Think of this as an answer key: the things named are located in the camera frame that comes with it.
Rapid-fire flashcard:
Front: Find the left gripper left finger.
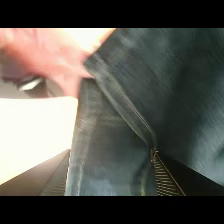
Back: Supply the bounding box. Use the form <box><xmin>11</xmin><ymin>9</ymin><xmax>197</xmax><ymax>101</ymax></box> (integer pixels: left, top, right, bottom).
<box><xmin>0</xmin><ymin>149</ymin><xmax>71</xmax><ymax>197</ymax></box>

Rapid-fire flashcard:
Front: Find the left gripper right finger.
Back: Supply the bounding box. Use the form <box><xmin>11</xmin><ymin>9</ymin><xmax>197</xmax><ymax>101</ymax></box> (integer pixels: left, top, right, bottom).
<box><xmin>150</xmin><ymin>147</ymin><xmax>224</xmax><ymax>197</ymax></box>

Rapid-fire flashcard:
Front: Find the dark grey garment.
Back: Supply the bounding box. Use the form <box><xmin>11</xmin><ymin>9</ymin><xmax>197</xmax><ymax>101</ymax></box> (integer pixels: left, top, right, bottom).
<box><xmin>64</xmin><ymin>28</ymin><xmax>224</xmax><ymax>197</ymax></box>

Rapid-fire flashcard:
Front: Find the pink garment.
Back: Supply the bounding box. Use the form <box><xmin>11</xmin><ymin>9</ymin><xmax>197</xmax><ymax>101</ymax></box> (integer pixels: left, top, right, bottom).
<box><xmin>0</xmin><ymin>28</ymin><xmax>116</xmax><ymax>100</ymax></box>

